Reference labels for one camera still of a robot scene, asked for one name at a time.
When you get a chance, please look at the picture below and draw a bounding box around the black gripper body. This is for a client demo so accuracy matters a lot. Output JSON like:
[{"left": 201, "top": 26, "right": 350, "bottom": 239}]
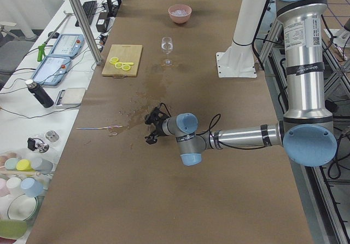
[{"left": 151, "top": 120, "right": 167, "bottom": 136}]

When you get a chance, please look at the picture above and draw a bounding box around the green handled grabber tool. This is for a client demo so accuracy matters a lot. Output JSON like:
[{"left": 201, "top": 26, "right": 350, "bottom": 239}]
[{"left": 37, "top": 11, "right": 74, "bottom": 62}]

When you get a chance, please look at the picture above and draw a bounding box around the grey cup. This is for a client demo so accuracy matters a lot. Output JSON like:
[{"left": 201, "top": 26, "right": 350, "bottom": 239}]
[{"left": 31, "top": 157, "right": 54, "bottom": 175}]

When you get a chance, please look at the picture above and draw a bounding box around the lemon slice near handle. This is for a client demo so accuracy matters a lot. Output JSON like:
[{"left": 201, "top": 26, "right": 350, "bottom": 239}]
[{"left": 121, "top": 65, "right": 131, "bottom": 71}]

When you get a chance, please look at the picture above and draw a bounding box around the black water bottle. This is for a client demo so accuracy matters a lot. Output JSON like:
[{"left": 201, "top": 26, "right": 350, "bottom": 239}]
[{"left": 25, "top": 79, "right": 54, "bottom": 108}]

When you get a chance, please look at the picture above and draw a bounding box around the aluminium frame post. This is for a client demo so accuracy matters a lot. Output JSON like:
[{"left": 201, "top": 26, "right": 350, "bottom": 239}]
[{"left": 69, "top": 0, "right": 102, "bottom": 65}]

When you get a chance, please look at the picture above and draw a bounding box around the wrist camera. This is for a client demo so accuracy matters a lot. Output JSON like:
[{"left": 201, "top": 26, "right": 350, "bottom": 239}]
[{"left": 144, "top": 107, "right": 170, "bottom": 125}]

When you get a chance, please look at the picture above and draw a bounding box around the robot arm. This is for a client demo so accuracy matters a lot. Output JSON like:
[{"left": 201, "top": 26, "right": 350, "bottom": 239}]
[{"left": 145, "top": 0, "right": 337, "bottom": 167}]

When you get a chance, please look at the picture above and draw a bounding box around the lower teach pendant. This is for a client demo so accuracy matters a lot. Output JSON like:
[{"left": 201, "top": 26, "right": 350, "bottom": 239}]
[{"left": 31, "top": 56, "right": 71, "bottom": 86}]

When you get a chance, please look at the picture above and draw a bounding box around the kitchen scale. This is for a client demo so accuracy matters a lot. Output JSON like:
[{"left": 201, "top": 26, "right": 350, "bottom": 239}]
[{"left": 54, "top": 88, "right": 86, "bottom": 109}]

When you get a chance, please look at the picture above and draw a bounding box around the green bowl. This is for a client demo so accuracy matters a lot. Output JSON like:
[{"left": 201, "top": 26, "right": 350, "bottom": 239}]
[{"left": 1, "top": 219, "right": 28, "bottom": 240}]

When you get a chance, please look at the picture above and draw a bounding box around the white cup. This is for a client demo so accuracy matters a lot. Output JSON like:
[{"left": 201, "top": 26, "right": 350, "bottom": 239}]
[{"left": 6, "top": 177, "right": 24, "bottom": 196}]

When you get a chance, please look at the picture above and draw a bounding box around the upper teach pendant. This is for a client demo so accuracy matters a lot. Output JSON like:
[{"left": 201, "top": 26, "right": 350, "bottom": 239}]
[{"left": 49, "top": 34, "right": 85, "bottom": 58}]

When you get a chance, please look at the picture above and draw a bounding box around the light blue cup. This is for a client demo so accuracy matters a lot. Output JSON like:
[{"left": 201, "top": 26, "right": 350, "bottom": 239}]
[{"left": 20, "top": 177, "right": 44, "bottom": 197}]

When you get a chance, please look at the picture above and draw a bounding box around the pile of clear ice cubes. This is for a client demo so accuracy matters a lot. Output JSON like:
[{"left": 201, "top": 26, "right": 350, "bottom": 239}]
[{"left": 171, "top": 9, "right": 188, "bottom": 17}]

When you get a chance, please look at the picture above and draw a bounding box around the pink bowl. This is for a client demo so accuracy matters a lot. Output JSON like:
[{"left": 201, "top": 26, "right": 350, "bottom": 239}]
[{"left": 168, "top": 4, "right": 192, "bottom": 24}]

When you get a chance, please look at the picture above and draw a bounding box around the yellow cup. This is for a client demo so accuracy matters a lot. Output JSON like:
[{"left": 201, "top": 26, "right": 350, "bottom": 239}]
[{"left": 16, "top": 159, "right": 33, "bottom": 172}]

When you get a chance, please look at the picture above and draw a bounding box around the black power adapter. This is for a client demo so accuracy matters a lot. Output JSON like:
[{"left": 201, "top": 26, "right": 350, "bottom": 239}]
[{"left": 96, "top": 12, "right": 109, "bottom": 33}]

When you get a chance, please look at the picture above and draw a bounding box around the middle lemon slice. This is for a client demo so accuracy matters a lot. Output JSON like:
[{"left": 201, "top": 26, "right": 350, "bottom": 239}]
[{"left": 114, "top": 62, "right": 123, "bottom": 69}]

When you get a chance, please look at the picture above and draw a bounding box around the clear wine glass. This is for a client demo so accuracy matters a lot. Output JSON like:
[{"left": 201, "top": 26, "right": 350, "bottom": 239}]
[{"left": 161, "top": 37, "right": 173, "bottom": 66}]

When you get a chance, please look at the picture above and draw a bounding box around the bamboo cutting board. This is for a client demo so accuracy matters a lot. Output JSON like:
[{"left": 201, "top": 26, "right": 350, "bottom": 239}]
[{"left": 101, "top": 44, "right": 143, "bottom": 77}]

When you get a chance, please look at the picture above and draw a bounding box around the teach pendant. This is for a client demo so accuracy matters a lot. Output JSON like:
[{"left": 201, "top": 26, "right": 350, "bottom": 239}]
[
  {"left": 49, "top": 34, "right": 85, "bottom": 58},
  {"left": 31, "top": 56, "right": 71, "bottom": 86}
]

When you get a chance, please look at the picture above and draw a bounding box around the mint cup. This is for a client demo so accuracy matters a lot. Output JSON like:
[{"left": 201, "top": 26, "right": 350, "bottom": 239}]
[{"left": 4, "top": 158, "right": 20, "bottom": 171}]

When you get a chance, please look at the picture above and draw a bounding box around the black keyboard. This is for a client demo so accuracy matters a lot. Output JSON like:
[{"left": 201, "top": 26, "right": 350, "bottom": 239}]
[{"left": 83, "top": 1, "right": 97, "bottom": 25}]

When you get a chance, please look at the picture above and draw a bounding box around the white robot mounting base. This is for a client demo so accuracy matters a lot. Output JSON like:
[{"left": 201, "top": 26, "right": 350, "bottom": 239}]
[{"left": 217, "top": 0, "right": 268, "bottom": 78}]

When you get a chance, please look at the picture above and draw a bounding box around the far lemon slice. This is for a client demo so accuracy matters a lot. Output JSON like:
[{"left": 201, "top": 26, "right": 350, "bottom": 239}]
[{"left": 109, "top": 57, "right": 119, "bottom": 64}]

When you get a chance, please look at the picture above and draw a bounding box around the steel weight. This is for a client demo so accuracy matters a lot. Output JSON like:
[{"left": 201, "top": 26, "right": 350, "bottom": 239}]
[{"left": 45, "top": 130, "right": 60, "bottom": 143}]

